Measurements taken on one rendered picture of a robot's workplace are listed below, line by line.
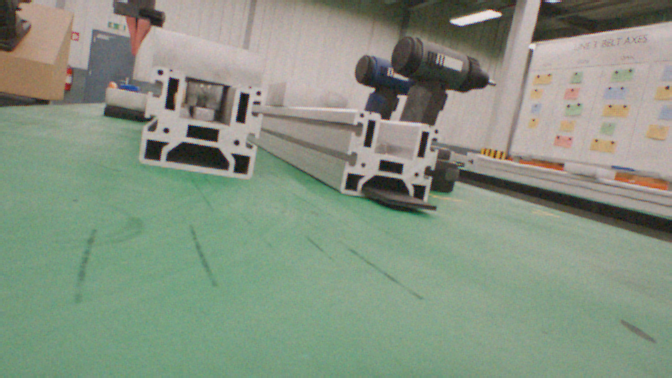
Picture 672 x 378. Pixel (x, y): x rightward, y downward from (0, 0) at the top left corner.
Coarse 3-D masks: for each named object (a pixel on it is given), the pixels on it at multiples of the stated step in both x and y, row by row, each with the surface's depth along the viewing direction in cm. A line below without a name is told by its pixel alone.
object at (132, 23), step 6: (126, 18) 94; (132, 18) 94; (150, 18) 99; (156, 18) 99; (132, 24) 95; (156, 24) 100; (162, 24) 101; (132, 30) 95; (132, 36) 96; (132, 42) 97; (132, 48) 97; (132, 54) 98
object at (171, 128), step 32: (160, 96) 56; (224, 96) 51; (256, 96) 42; (160, 128) 40; (192, 128) 57; (224, 128) 42; (256, 128) 43; (160, 160) 41; (192, 160) 45; (224, 160) 47
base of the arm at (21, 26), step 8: (0, 16) 106; (8, 16) 108; (16, 16) 111; (0, 24) 108; (8, 24) 109; (16, 24) 110; (24, 24) 115; (0, 32) 108; (8, 32) 110; (16, 32) 111; (24, 32) 115; (0, 40) 110; (8, 40) 111; (16, 40) 112; (0, 48) 110; (8, 48) 110
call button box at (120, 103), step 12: (108, 96) 95; (120, 96) 96; (132, 96) 97; (144, 96) 98; (108, 108) 96; (120, 108) 97; (132, 108) 97; (144, 108) 98; (132, 120) 98; (144, 120) 102
